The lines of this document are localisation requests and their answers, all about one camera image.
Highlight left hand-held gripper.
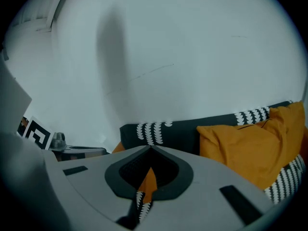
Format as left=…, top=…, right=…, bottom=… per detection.
left=16, top=115, right=108, bottom=163

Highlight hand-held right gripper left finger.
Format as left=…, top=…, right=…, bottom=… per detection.
left=44, top=145, right=153, bottom=231

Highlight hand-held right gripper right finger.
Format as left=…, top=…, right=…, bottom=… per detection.
left=139, top=145, right=275, bottom=231

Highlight orange sofa with striped cover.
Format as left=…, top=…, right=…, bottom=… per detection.
left=119, top=101, right=308, bottom=220

